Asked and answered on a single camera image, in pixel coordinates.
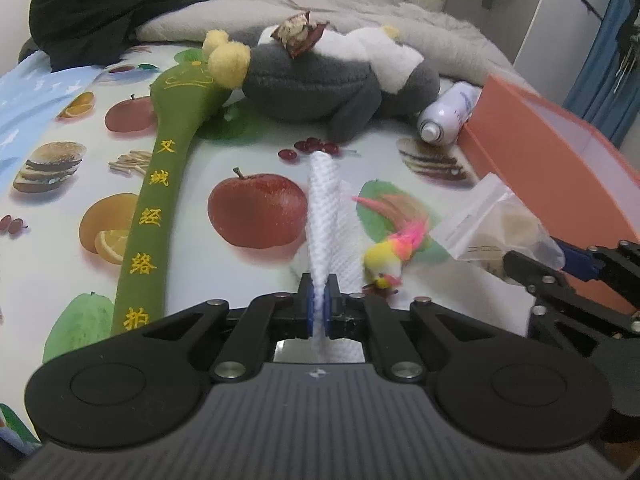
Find blue curtain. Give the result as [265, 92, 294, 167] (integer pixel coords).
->
[565, 0, 640, 148]

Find pink cardboard box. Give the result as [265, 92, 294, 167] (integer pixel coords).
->
[460, 75, 640, 317]

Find clear zip bag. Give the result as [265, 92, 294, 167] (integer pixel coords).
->
[430, 175, 567, 272]

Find white wardrobe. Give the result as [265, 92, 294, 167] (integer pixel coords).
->
[442, 0, 621, 126]

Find fruit printed bed sheet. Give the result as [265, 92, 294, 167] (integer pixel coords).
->
[0, 42, 551, 361]

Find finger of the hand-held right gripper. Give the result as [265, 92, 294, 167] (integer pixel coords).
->
[502, 251, 640, 333]
[556, 241, 640, 306]

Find green fabric massage stick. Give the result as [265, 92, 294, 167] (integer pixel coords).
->
[111, 57, 227, 337]

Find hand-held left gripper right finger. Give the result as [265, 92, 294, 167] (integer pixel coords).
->
[324, 274, 503, 382]

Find brown snack wrapper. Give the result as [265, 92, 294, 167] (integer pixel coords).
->
[271, 11, 329, 59]

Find grey blanket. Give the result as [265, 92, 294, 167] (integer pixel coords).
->
[210, 0, 516, 93]

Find grey and white penguin plush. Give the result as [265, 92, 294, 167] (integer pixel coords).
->
[202, 25, 442, 144]

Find pale grey pillow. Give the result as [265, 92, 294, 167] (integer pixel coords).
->
[135, 2, 261, 45]

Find white spray bottle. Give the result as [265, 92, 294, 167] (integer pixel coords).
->
[417, 82, 482, 144]

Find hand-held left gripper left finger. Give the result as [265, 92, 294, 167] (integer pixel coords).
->
[142, 275, 318, 382]

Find black clothing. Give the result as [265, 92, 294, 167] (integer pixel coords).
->
[29, 0, 221, 72]

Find hanging grey clothes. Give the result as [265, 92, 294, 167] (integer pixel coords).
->
[612, 10, 640, 93]

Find pink and yellow bird toy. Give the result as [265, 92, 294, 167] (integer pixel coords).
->
[352, 195, 432, 291]

